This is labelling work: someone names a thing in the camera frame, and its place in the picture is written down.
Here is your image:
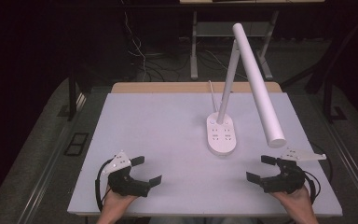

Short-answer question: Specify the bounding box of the grey metal table frame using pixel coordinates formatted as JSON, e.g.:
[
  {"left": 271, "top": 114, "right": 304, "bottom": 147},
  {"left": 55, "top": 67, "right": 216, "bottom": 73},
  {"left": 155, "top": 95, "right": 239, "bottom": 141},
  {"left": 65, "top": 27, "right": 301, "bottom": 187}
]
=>
[{"left": 189, "top": 9, "right": 281, "bottom": 81}]

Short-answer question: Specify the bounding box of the black floor frame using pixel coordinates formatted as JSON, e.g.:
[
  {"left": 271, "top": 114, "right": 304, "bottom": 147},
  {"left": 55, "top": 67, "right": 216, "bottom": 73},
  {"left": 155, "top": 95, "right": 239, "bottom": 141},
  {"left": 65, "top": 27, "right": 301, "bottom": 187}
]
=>
[{"left": 62, "top": 132, "right": 90, "bottom": 158}]

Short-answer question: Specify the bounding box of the metal floor rail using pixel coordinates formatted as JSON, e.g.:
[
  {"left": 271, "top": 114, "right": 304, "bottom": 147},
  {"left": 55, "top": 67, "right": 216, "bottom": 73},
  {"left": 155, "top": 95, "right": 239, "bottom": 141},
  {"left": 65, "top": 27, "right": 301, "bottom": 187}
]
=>
[
  {"left": 309, "top": 92, "right": 358, "bottom": 220},
  {"left": 17, "top": 92, "right": 89, "bottom": 224}
]

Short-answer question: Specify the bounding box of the person's left hand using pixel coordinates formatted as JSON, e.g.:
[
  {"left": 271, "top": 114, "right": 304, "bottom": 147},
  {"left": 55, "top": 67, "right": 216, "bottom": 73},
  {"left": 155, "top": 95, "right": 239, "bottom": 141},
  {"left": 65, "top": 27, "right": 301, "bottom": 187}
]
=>
[{"left": 100, "top": 186, "right": 140, "bottom": 217}]

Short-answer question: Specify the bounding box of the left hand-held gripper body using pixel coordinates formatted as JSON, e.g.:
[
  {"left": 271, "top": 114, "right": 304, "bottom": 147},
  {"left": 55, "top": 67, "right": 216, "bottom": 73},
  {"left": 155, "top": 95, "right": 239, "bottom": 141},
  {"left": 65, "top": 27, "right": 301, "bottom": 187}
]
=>
[{"left": 102, "top": 150, "right": 152, "bottom": 199}]

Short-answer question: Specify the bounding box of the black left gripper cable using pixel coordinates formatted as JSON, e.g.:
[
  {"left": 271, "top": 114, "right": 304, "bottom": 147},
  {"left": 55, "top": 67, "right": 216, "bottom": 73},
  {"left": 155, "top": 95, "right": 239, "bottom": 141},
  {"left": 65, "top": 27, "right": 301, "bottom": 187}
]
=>
[{"left": 94, "top": 158, "right": 114, "bottom": 213}]

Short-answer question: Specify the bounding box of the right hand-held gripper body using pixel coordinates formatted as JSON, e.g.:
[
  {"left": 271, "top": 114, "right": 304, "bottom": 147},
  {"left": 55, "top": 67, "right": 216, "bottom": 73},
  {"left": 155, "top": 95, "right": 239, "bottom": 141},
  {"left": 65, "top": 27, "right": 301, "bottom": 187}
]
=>
[{"left": 259, "top": 147, "right": 327, "bottom": 195}]

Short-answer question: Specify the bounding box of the black metal stand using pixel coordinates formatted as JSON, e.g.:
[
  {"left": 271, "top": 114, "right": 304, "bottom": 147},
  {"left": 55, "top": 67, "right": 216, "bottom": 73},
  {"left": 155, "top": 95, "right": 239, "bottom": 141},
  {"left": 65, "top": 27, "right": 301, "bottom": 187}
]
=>
[
  {"left": 321, "top": 70, "right": 350, "bottom": 124},
  {"left": 67, "top": 70, "right": 86, "bottom": 122}
]

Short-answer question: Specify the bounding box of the wooden table board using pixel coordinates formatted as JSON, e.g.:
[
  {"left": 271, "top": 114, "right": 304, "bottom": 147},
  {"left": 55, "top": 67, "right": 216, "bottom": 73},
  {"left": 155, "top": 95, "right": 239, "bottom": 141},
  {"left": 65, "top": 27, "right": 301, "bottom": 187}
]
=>
[{"left": 110, "top": 81, "right": 283, "bottom": 94}]

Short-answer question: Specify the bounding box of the bundle of floor cables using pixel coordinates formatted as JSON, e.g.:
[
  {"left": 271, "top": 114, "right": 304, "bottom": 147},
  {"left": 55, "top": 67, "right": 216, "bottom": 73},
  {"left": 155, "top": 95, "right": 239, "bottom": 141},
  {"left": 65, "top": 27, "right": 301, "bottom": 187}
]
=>
[{"left": 121, "top": 11, "right": 197, "bottom": 83}]

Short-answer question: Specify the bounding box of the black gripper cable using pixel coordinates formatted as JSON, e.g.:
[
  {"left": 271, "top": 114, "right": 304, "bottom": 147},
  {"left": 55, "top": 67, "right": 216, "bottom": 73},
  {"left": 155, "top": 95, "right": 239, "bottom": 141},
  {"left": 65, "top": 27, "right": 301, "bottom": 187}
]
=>
[
  {"left": 94, "top": 158, "right": 114, "bottom": 213},
  {"left": 303, "top": 169, "right": 322, "bottom": 205}
]

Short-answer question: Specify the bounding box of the person's right hand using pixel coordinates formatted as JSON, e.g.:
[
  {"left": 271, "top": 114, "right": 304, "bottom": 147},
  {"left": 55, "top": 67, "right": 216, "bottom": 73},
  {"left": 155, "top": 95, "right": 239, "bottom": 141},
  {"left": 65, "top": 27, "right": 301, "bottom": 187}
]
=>
[{"left": 269, "top": 186, "right": 314, "bottom": 217}]

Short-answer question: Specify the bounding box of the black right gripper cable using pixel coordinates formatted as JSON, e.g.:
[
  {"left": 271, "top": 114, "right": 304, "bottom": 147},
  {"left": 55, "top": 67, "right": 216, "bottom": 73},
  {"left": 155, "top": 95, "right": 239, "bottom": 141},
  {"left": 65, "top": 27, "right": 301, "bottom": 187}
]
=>
[{"left": 303, "top": 169, "right": 322, "bottom": 205}]

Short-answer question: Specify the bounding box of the white lamp cable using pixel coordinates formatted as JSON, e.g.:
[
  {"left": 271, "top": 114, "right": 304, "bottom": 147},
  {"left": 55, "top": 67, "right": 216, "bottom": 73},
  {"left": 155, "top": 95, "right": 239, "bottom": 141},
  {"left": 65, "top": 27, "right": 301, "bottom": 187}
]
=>
[{"left": 207, "top": 79, "right": 221, "bottom": 114}]

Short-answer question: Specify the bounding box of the white desk lamp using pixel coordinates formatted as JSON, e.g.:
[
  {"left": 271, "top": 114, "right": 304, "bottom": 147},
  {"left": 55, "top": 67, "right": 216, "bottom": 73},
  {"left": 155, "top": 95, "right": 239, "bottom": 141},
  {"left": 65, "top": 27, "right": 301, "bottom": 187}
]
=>
[{"left": 206, "top": 22, "right": 288, "bottom": 158}]

